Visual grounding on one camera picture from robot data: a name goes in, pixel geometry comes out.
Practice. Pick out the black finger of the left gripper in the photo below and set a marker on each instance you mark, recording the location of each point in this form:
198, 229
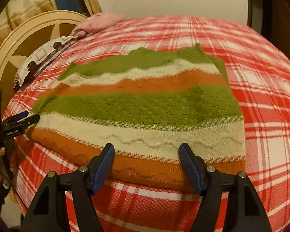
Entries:
11, 131
15, 119

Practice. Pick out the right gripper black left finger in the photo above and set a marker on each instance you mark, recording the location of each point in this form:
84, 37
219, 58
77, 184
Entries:
48, 209

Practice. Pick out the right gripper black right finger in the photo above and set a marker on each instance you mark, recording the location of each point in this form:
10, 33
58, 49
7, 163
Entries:
245, 211

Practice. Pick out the green striped knit sweater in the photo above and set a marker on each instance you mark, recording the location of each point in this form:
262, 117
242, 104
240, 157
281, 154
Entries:
146, 103

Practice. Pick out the white patterned pillow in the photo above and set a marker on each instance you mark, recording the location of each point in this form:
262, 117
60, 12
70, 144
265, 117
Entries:
41, 58

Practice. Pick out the beige wooden headboard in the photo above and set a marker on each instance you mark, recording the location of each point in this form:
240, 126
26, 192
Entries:
26, 38

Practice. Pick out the beige floral curtain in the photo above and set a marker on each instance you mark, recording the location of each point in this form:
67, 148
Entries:
18, 11

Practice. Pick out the red plaid bed sheet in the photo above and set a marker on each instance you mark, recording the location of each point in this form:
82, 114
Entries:
259, 76

